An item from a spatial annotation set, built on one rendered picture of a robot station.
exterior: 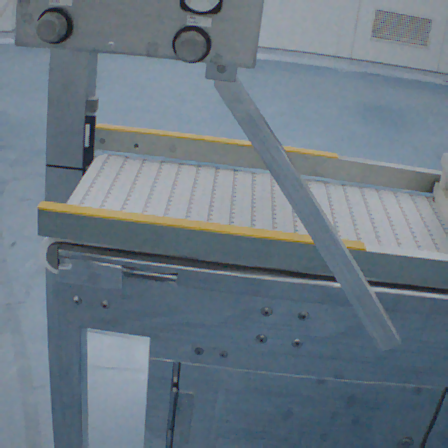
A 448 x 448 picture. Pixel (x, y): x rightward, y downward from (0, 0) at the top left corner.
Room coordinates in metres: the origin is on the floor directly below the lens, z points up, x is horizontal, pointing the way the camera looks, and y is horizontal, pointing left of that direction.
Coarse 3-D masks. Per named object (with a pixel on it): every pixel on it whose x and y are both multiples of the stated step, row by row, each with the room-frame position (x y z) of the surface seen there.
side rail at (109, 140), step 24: (96, 144) 0.87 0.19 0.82; (120, 144) 0.87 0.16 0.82; (144, 144) 0.87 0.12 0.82; (168, 144) 0.87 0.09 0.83; (192, 144) 0.87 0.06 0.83; (216, 144) 0.87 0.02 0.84; (264, 168) 0.87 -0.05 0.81; (312, 168) 0.87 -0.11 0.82; (336, 168) 0.87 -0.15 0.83; (360, 168) 0.87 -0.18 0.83; (384, 168) 0.87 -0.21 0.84; (408, 168) 0.88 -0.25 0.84
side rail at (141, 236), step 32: (64, 224) 0.60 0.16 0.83; (96, 224) 0.60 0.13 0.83; (128, 224) 0.60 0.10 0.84; (224, 256) 0.60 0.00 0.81; (256, 256) 0.60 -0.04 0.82; (288, 256) 0.60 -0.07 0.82; (320, 256) 0.60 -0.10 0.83; (352, 256) 0.60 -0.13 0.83; (384, 256) 0.60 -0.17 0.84; (416, 256) 0.60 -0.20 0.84
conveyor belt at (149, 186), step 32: (96, 160) 0.85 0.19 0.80; (128, 160) 0.85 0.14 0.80; (160, 160) 0.87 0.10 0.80; (96, 192) 0.73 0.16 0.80; (128, 192) 0.75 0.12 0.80; (160, 192) 0.76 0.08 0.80; (192, 192) 0.77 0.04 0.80; (224, 192) 0.78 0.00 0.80; (256, 192) 0.80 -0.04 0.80; (320, 192) 0.83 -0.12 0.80; (352, 192) 0.84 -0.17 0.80; (384, 192) 0.86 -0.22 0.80; (256, 224) 0.70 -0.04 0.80; (288, 224) 0.71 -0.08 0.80; (352, 224) 0.74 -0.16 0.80; (384, 224) 0.75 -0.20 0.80; (416, 224) 0.77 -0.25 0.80; (192, 256) 0.62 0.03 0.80
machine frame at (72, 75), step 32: (64, 64) 0.88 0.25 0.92; (96, 64) 0.93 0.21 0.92; (64, 96) 0.88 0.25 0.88; (64, 128) 0.88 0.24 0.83; (64, 160) 0.88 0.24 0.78; (64, 192) 0.88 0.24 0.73; (64, 320) 0.88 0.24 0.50; (64, 352) 0.88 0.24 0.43; (64, 384) 0.88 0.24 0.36; (64, 416) 0.88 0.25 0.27
